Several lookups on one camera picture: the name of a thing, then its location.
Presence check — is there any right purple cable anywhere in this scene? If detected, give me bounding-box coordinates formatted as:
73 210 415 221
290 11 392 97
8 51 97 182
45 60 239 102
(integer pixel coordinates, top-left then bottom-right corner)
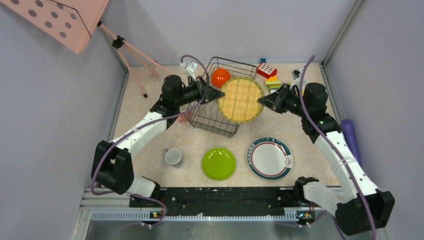
298 54 379 240

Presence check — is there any woven bamboo tray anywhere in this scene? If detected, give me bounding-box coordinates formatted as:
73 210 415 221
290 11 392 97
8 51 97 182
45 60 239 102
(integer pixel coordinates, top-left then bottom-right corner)
217 77 265 124

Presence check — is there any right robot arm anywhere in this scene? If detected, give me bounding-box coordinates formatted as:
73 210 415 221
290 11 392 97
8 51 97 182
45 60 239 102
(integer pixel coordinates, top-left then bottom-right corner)
257 82 395 236

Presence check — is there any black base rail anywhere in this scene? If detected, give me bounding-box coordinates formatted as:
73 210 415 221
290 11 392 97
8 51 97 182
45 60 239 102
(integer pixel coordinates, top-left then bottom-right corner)
129 187 324 225

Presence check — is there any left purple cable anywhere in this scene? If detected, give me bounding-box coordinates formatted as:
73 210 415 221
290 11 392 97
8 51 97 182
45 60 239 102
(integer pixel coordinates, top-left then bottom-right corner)
90 54 211 229

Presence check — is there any stack of coloured blocks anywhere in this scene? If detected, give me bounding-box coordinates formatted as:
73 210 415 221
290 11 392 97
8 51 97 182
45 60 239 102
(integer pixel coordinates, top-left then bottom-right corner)
265 75 283 93

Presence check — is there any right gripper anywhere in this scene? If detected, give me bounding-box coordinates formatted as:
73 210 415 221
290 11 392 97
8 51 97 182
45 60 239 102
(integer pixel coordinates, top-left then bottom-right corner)
257 83 310 119

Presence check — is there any pink perforated board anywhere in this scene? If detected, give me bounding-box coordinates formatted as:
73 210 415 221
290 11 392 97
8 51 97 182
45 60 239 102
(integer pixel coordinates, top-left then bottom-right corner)
0 0 109 54

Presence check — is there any small grey mug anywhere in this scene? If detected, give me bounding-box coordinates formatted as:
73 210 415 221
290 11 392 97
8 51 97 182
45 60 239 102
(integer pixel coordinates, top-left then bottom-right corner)
165 148 183 167

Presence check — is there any orange bowl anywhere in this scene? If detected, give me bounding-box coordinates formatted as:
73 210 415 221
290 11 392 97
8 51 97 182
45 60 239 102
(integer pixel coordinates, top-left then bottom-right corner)
211 68 232 88

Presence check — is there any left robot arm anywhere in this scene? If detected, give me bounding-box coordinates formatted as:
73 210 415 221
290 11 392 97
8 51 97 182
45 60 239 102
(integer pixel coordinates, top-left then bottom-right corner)
91 61 225 207

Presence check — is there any pink tripod stand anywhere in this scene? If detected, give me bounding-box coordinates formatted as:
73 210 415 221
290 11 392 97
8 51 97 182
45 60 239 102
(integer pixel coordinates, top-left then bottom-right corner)
97 20 171 98

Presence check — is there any grey wire dish rack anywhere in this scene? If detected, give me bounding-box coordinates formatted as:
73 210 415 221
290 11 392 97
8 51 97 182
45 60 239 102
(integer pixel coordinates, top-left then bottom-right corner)
186 56 258 138

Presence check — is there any red toy block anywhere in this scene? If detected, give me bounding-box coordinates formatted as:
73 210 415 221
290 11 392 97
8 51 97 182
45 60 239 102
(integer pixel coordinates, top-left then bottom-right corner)
256 62 278 79

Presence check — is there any white cup pink handle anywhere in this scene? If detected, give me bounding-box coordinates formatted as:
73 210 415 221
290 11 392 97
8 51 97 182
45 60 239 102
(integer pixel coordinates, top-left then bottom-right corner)
176 114 187 123

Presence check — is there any purple cable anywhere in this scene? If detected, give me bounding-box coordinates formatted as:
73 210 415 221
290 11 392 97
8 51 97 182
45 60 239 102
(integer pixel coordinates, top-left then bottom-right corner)
90 54 211 229
298 54 379 240

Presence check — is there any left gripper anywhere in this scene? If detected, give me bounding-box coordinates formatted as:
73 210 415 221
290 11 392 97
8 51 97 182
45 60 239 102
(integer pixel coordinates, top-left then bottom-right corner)
175 75 225 107

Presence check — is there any white plate green red rim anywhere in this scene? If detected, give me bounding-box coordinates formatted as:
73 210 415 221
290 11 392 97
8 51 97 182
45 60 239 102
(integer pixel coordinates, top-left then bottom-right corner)
246 137 294 181

